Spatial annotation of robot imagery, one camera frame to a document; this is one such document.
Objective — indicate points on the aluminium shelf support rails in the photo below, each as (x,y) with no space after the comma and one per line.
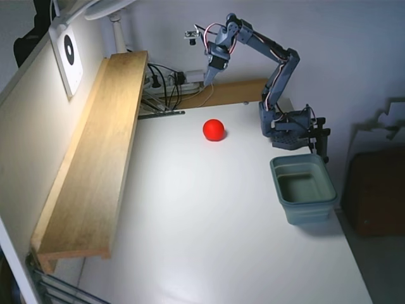
(152,103)

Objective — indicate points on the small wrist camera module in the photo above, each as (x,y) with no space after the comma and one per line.
(191,35)

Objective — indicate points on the blue-grey gripper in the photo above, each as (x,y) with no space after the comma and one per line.
(217,62)

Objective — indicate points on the white desk lamp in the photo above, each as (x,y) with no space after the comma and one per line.
(118,31)

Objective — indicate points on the dark metal bracket bar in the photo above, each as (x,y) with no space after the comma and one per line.
(161,114)

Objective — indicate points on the blue-grey robot arm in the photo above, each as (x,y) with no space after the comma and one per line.
(253,36)

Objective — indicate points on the white panel with black circle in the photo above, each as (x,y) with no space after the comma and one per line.
(72,76)

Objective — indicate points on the black table clamp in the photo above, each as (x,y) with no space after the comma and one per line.
(322,142)

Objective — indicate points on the aluminium frame rails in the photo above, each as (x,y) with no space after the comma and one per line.
(53,285)

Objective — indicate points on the black power adapter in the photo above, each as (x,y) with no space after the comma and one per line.
(180,77)

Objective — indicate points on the long wooden shelf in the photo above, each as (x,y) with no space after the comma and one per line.
(95,158)

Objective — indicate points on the dark brown cabinet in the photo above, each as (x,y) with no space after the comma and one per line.
(376,196)

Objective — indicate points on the red ball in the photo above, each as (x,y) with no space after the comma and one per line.
(214,130)

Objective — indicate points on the grey collapsible container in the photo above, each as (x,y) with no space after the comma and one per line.
(303,215)

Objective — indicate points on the black power plug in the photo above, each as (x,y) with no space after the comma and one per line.
(155,83)

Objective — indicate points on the white power strip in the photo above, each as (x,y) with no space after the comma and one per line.
(193,76)

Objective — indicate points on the wooden back board strip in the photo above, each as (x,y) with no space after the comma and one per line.
(240,92)

